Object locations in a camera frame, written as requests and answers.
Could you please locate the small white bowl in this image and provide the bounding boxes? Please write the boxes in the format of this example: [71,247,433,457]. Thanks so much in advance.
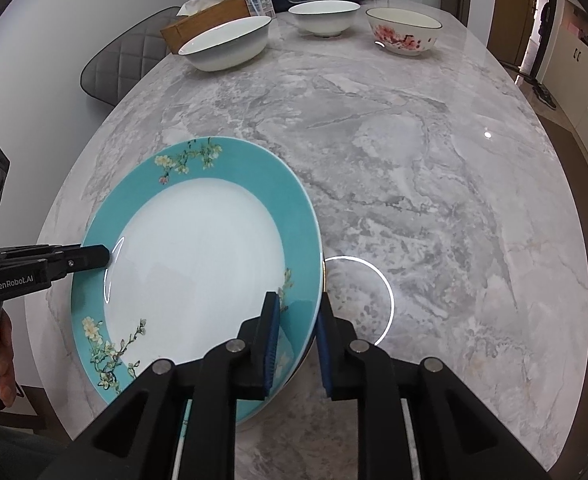
[288,0,362,39]

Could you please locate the large white bowl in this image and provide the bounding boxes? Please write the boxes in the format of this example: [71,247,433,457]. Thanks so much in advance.
[178,15,273,72]

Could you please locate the brown wooden door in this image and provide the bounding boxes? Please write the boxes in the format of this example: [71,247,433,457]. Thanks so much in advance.
[488,0,539,51]

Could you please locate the grey quilted chair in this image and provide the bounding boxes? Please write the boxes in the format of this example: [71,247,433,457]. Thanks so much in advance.
[80,6,185,108]

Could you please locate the small drink carton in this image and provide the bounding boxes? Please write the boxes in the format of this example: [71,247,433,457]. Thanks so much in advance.
[241,0,275,18]

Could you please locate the white tissue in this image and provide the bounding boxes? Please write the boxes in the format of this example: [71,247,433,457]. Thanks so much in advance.
[176,0,229,17]

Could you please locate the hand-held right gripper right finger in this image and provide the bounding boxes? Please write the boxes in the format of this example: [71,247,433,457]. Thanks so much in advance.
[315,291,549,480]

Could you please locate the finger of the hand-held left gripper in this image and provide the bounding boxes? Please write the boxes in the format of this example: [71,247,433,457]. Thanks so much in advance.
[0,243,111,286]

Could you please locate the white wall cabinet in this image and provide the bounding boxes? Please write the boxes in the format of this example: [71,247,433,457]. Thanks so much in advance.
[536,0,588,181]

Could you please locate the large teal floral plate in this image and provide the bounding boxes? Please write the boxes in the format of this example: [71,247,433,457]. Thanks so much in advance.
[70,136,323,423]

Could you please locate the wooden tissue box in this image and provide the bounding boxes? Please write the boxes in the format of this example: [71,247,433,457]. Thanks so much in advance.
[160,0,253,55]

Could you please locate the dark shoes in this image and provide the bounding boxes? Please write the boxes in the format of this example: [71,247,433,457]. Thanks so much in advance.
[531,82,557,110]

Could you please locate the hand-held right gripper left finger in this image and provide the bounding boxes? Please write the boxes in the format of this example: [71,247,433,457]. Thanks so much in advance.
[56,291,282,480]

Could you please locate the pink floral bowl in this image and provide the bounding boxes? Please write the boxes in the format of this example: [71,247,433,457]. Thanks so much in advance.
[365,7,443,57]

